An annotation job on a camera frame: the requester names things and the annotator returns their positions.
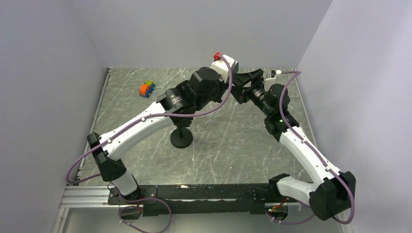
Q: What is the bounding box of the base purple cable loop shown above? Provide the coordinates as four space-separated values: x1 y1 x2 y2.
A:
114 189 173 233

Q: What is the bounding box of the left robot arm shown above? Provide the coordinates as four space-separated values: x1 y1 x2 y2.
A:
86 65 239 204

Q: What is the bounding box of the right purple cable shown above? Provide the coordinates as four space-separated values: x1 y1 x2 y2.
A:
276 70 355 225

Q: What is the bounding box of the black base beam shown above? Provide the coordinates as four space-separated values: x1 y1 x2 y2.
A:
108 183 286 216

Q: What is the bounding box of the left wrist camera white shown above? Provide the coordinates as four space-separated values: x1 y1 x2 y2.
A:
210 52 239 81

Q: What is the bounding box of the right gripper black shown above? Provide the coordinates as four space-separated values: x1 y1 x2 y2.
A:
227 69 274 117

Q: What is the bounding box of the black microphone stand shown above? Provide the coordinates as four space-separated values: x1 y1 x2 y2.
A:
170 117 193 149

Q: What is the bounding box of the orange blue toy car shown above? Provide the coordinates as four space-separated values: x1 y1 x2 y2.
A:
139 80 156 98

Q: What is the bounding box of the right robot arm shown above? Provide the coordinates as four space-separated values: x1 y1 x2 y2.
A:
231 69 356 224

